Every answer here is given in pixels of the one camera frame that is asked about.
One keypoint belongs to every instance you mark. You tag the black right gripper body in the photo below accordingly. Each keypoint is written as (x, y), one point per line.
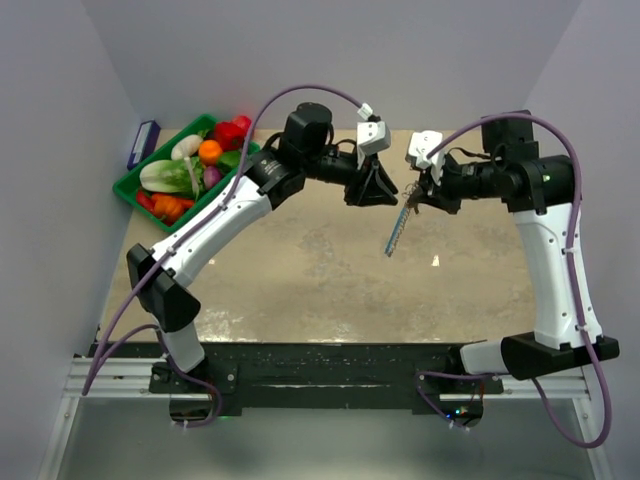
(465, 181)

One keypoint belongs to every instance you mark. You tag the green plastic tray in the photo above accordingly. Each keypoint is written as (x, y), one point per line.
(129, 184)

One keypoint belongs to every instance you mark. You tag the small orange pepper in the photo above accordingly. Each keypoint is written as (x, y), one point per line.
(168, 208)

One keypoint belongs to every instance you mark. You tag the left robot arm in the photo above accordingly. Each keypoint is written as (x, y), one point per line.
(205, 235)

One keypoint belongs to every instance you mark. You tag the red tomato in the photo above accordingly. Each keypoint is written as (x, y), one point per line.
(243, 122)

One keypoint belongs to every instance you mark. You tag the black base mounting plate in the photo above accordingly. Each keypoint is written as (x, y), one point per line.
(235, 377)

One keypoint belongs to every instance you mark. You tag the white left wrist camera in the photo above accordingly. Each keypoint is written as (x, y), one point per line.
(371, 138)

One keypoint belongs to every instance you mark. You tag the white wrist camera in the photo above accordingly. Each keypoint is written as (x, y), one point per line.
(423, 154)
(371, 138)

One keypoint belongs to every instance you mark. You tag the red chili pepper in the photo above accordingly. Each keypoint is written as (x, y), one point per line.
(144, 200)

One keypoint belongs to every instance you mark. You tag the red bell pepper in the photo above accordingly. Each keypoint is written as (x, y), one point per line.
(229, 136)

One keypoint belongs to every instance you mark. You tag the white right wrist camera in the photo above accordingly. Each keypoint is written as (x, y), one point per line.
(423, 154)

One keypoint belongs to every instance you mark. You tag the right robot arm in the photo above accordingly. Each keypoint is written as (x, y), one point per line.
(543, 195)

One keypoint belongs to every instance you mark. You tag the purple box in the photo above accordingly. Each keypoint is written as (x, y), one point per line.
(144, 143)

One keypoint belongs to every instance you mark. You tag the white radish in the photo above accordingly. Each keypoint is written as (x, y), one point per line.
(186, 147)

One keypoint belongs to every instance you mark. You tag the purple onion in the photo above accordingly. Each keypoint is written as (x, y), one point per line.
(211, 177)

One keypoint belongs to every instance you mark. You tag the green leafy cabbage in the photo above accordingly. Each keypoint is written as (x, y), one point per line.
(182, 177)

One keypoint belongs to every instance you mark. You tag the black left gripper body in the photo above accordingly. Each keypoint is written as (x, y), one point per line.
(335, 168)

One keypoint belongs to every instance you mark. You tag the green bell pepper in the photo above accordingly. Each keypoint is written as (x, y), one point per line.
(228, 161)

